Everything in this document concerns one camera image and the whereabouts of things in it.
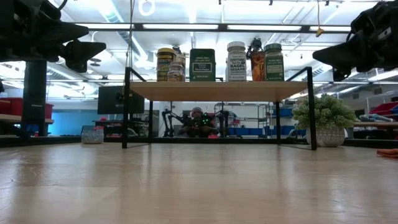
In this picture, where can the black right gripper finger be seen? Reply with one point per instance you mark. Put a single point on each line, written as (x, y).
(342, 54)
(342, 75)

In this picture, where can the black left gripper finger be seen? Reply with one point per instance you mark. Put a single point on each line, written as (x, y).
(81, 49)
(62, 32)

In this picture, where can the green lid spice jar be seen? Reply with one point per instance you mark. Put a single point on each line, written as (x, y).
(274, 67)

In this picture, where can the orange spice packet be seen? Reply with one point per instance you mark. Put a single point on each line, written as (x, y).
(257, 67)

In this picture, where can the yellow lid spice jar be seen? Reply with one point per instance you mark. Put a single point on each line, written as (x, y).
(164, 67)

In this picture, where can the small clear spice jar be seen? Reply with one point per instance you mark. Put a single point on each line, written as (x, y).
(175, 74)

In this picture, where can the white lid seasoning jar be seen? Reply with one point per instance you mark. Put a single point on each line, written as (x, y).
(236, 65)

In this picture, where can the small black block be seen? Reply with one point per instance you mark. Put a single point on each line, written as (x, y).
(202, 67)

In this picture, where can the background black robot arm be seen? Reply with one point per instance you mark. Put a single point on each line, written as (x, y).
(169, 119)
(223, 119)

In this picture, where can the wooden shelf with black legs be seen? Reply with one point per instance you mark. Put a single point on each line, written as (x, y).
(217, 91)

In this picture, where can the yellow hanging tag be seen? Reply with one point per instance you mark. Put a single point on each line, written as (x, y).
(319, 31)

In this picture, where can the green plant in white pot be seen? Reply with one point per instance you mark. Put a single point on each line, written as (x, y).
(326, 112)

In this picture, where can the red storage bin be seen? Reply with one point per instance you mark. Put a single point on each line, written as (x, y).
(385, 109)
(12, 107)

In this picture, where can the black monitor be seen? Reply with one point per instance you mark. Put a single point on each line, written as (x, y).
(109, 99)

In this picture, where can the wooden bench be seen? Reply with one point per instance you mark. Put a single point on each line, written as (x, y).
(376, 124)
(9, 118)

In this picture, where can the black pillar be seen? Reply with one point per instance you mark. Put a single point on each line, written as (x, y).
(34, 93)

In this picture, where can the orange folded cloth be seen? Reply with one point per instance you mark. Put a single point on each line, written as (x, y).
(388, 153)

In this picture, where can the blue storage bin row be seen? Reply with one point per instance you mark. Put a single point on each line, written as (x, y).
(248, 131)

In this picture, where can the person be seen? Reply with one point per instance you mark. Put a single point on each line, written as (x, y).
(197, 124)

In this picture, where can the black metal table frame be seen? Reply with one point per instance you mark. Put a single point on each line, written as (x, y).
(62, 140)

